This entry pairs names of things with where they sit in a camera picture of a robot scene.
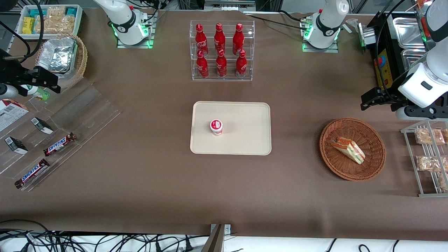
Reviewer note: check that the grey metal post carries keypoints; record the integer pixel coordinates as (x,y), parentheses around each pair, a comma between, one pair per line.
(215,241)

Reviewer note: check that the small black carton box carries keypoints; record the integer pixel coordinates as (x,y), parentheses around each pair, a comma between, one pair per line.
(15,145)
(42,125)

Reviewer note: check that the red sausage skewer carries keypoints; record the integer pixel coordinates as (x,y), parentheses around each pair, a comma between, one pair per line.
(420,3)

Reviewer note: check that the silver foil container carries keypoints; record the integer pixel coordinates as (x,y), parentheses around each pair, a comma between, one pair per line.
(56,56)

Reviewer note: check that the clear acrylic stepped display stand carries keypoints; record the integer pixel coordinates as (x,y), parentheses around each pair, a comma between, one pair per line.
(87,112)

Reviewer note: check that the red cola bottle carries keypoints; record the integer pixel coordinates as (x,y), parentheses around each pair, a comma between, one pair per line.
(200,40)
(221,65)
(202,66)
(241,66)
(238,39)
(219,38)

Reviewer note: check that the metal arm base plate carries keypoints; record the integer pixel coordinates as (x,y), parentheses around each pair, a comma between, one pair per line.
(151,35)
(320,50)

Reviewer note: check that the Snickers chocolate bar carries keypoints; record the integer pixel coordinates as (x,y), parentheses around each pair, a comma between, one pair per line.
(32,173)
(59,144)

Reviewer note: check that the clear acrylic bottle rack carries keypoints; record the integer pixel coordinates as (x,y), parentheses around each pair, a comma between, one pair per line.
(224,78)

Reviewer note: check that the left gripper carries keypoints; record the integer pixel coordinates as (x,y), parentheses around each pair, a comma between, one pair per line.
(391,97)

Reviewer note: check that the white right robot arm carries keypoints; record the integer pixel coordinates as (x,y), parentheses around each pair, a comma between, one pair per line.
(126,21)

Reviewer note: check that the teal snack pack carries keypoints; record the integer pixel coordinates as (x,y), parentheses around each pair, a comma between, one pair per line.
(36,13)
(71,11)

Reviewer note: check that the white and red cardboard box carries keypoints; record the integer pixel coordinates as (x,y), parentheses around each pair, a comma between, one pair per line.
(10,113)

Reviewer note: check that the small red-lidded yogurt cup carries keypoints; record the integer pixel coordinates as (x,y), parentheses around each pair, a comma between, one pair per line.
(216,126)

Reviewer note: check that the black food warmer appliance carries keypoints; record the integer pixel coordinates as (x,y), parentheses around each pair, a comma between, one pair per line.
(381,66)

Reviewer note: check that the bagged brown pastry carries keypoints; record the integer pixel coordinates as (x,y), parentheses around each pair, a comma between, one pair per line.
(443,182)
(427,163)
(428,136)
(446,134)

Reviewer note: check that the steel pan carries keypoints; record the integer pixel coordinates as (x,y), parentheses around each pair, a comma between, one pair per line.
(407,33)
(411,57)

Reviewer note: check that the aluminium frame rail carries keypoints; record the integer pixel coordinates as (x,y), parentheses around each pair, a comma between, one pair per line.
(229,2)

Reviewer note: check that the round brown wicker basket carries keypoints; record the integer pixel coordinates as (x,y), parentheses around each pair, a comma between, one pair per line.
(350,168)

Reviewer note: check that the green white-capped bottle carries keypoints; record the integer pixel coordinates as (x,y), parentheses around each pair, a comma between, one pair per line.
(36,92)

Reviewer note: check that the beige plastic tray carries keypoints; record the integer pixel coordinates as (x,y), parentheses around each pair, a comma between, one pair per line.
(241,129)

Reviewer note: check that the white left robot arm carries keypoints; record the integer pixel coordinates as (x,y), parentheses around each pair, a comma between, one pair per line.
(325,24)

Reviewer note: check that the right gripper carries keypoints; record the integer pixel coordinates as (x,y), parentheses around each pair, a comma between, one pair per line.
(11,74)

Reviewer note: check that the yellow snack pack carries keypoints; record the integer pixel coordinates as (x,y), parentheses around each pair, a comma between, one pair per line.
(28,25)

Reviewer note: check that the oval tan wicker basket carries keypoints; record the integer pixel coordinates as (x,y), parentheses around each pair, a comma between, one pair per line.
(81,59)

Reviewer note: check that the triangle sandwich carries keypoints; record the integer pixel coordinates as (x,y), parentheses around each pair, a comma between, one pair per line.
(350,149)

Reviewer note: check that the clear plastic wrapper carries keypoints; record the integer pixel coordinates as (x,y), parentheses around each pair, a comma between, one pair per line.
(351,23)

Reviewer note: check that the white plastic bin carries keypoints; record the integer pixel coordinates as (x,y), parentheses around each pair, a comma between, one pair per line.
(78,21)

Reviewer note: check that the clear bag of crackers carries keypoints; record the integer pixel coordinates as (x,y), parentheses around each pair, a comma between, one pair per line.
(56,11)
(56,24)

